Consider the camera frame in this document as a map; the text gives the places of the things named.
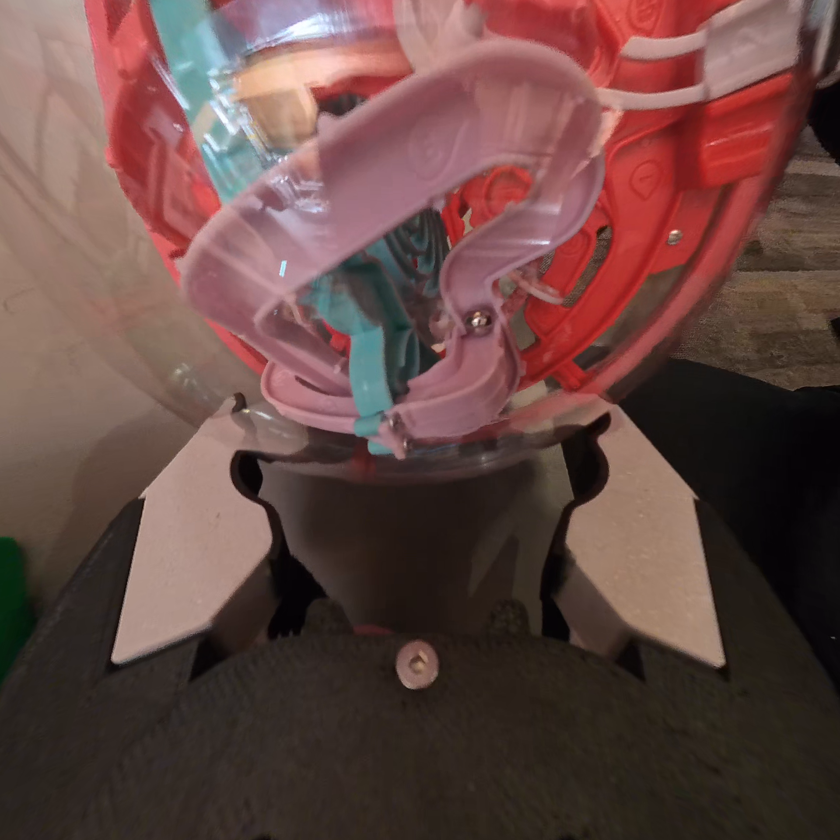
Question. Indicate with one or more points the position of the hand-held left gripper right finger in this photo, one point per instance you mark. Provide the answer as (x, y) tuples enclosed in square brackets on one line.
[(636, 558)]

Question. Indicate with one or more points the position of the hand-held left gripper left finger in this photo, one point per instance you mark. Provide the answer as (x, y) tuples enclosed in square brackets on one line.
[(197, 558)]

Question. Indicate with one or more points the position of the clear red maze ball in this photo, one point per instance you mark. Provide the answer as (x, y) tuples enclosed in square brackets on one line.
[(590, 229)]

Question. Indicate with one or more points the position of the green plastic bin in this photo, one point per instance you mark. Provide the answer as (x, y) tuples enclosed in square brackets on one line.
[(13, 604)]

